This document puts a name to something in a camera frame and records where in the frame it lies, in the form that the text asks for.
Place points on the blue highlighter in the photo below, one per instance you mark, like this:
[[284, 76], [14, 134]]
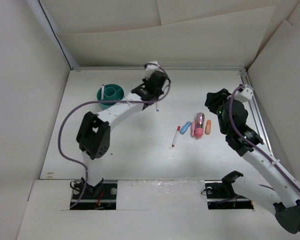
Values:
[[185, 127]]

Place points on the pink highlighter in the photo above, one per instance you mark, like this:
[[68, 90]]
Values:
[[192, 129]]

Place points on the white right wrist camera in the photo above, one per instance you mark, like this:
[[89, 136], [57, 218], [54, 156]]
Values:
[[244, 94]]

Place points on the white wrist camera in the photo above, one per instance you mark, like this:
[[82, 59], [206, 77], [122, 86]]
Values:
[[150, 68], [244, 94]]

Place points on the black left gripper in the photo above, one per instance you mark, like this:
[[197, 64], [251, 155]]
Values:
[[145, 80]]

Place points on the aluminium rail right side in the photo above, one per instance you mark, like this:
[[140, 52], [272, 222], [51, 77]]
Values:
[[256, 114]]

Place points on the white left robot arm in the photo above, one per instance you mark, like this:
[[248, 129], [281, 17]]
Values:
[[94, 133]]

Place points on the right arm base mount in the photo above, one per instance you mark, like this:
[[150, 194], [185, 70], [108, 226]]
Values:
[[219, 197]]

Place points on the red capped white marker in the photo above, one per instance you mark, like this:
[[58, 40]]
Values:
[[175, 136]]

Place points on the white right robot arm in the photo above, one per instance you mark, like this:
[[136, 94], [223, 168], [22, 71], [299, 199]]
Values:
[[282, 197]]

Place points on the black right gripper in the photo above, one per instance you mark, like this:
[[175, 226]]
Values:
[[214, 99]]

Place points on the pink capped clear tube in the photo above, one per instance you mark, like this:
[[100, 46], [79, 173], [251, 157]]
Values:
[[199, 125]]

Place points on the teal round desk organizer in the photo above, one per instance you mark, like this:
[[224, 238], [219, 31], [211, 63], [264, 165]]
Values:
[[112, 92]]

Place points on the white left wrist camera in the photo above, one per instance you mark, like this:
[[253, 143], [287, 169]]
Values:
[[150, 68]]

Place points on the orange highlighter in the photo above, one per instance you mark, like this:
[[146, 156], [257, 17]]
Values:
[[208, 127]]

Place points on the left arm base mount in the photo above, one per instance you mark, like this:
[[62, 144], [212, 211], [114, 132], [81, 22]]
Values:
[[102, 196]]

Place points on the purple capped white marker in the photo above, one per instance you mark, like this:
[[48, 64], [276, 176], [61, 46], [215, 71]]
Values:
[[102, 92]]

